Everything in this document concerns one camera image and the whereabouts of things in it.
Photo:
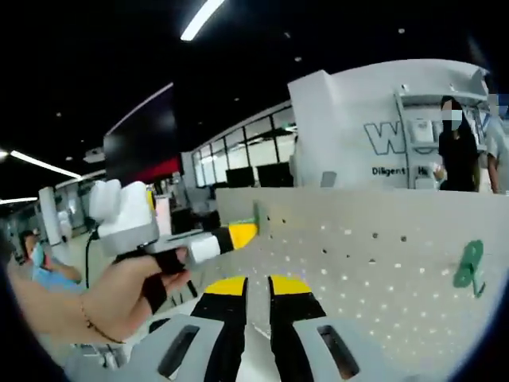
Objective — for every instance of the person's left hand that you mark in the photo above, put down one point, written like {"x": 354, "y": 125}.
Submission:
{"x": 119, "y": 294}

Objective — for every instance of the grey ceiling-mounted device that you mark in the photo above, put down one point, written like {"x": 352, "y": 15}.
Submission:
{"x": 94, "y": 155}

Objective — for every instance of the long ceiling light strip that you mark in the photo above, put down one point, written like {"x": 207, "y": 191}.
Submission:
{"x": 200, "y": 20}
{"x": 43, "y": 163}

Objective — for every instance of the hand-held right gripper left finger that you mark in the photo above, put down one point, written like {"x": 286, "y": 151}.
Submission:
{"x": 222, "y": 306}

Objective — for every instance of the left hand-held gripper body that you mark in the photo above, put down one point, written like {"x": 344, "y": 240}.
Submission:
{"x": 127, "y": 215}

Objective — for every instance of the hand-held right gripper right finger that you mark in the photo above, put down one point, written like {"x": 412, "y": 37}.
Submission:
{"x": 290, "y": 306}

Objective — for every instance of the black computer monitor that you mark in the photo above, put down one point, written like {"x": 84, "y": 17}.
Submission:
{"x": 239, "y": 178}
{"x": 274, "y": 175}

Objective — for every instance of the white perforated mounting plate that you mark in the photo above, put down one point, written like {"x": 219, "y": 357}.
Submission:
{"x": 358, "y": 258}

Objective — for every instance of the pink display panel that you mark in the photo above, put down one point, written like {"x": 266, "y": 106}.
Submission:
{"x": 163, "y": 217}

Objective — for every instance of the white lettered display stand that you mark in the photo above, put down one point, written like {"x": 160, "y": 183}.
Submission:
{"x": 330, "y": 131}

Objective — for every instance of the large black overhead panel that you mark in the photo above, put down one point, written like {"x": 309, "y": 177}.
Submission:
{"x": 139, "y": 147}

